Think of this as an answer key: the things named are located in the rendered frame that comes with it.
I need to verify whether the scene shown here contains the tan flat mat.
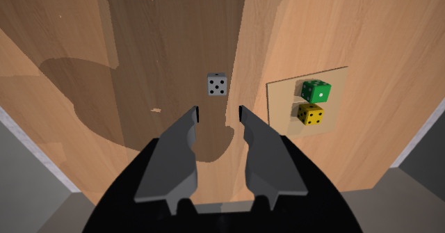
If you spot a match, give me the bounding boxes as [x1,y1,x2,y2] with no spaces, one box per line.
[267,66,349,140]

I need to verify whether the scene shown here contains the yellow die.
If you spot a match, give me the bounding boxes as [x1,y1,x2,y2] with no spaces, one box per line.
[297,103,324,125]

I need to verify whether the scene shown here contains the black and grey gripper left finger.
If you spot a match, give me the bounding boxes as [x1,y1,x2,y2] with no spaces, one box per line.
[82,106,199,233]

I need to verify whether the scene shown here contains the green die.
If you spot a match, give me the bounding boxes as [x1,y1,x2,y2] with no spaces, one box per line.
[301,80,332,104]

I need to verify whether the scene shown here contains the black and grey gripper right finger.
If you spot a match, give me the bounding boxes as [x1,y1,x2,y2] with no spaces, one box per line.
[239,105,363,233]

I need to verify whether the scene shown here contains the grey die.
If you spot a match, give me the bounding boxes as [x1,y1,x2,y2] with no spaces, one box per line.
[207,72,227,96]

